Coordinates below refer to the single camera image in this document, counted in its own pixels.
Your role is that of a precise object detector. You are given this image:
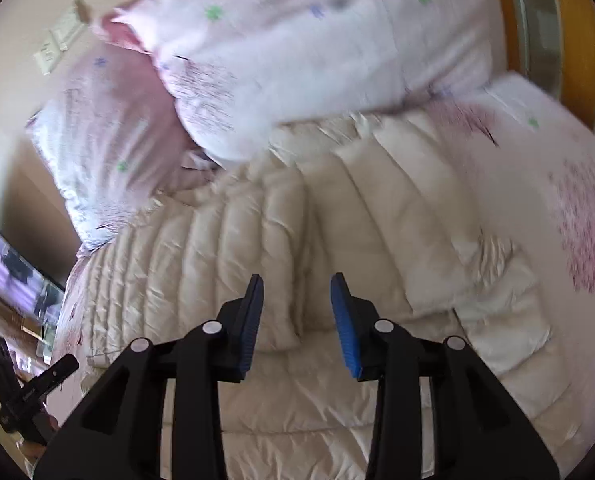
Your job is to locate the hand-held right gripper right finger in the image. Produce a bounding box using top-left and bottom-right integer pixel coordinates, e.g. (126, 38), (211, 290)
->
(330, 272), (561, 480)

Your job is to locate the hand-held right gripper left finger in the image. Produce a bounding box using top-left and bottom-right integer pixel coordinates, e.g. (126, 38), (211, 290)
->
(32, 274), (265, 480)

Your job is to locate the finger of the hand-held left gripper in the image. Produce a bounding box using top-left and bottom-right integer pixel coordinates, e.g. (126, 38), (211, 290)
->
(23, 354), (80, 402)

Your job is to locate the cream puffer jacket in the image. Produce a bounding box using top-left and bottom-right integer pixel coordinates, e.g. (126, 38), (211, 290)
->
(64, 110), (553, 480)

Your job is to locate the dark framed screen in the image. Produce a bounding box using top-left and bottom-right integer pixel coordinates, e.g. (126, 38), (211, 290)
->
(0, 204), (66, 328)

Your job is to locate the pink floral pillow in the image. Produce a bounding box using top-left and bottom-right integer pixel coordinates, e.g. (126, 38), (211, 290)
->
(26, 40), (203, 251)
(93, 0), (495, 163)

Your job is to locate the pink floral bed sheet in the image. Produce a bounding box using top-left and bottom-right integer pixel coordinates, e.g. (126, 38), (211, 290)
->
(52, 72), (595, 480)

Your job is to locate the white wall switch plate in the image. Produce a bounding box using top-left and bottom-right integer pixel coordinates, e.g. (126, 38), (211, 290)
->
(51, 6), (86, 50)
(33, 42), (61, 77)

